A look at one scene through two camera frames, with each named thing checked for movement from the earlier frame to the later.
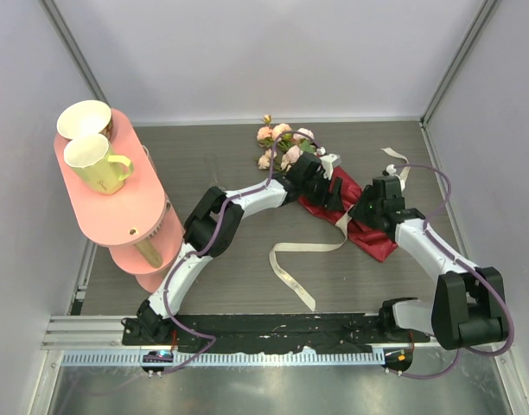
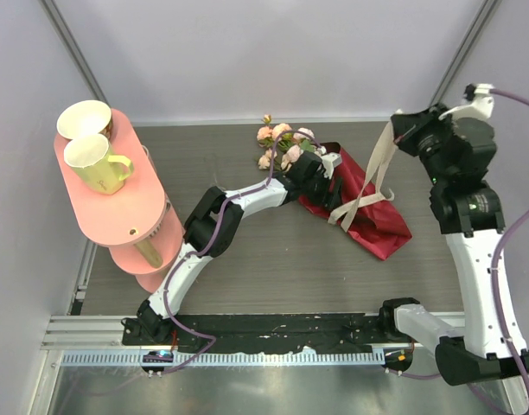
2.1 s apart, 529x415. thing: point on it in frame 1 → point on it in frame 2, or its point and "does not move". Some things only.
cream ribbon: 296,287 → 371,190
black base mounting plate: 271,333 does not move
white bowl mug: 87,117 does not move
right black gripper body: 367,208 → 428,136
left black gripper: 331,201 does not move
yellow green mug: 88,157 does not move
